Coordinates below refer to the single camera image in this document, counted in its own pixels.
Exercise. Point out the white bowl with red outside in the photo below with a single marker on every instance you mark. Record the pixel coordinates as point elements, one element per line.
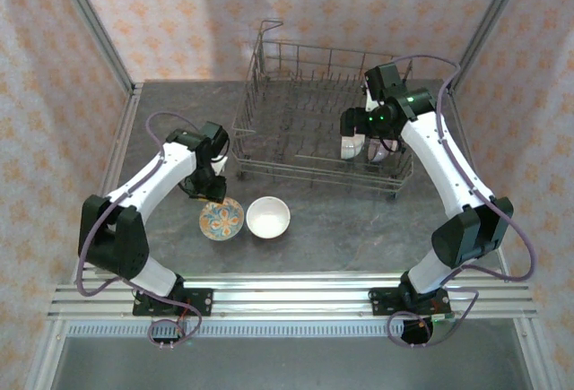
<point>267,217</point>

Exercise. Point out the aluminium frame post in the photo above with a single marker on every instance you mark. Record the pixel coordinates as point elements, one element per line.
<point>89,22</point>
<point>489,22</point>

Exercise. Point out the blue orange patterned bowl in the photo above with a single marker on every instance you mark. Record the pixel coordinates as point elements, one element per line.
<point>221,222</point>

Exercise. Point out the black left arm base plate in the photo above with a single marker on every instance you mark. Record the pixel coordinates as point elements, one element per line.
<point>202,302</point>

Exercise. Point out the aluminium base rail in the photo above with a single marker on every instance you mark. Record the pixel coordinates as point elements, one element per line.
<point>287,300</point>

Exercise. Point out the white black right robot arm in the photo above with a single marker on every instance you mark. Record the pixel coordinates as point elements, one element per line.
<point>439,157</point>

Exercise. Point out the clear pink glass bowl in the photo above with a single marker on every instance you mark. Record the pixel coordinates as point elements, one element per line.
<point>379,153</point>

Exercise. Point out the plain cream bowl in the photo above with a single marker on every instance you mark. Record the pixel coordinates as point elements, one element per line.
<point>352,148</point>

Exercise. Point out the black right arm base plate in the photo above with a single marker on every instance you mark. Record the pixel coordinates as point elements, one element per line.
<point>381,302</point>

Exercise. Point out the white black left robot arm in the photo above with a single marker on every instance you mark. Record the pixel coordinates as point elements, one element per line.
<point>152,175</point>

